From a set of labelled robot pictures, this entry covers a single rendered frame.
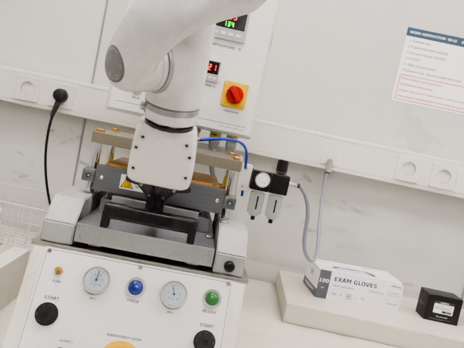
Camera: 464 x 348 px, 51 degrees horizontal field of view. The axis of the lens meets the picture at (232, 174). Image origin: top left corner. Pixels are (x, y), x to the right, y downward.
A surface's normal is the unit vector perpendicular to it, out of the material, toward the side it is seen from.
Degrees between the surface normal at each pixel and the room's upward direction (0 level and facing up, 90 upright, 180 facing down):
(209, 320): 65
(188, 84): 109
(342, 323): 90
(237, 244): 41
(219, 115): 90
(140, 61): 126
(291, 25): 90
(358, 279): 86
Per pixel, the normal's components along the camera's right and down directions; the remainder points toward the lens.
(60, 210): 0.20, -0.68
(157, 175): 0.00, 0.39
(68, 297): 0.14, -0.32
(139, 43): -0.46, 0.33
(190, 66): 0.57, 0.43
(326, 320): -0.04, 0.07
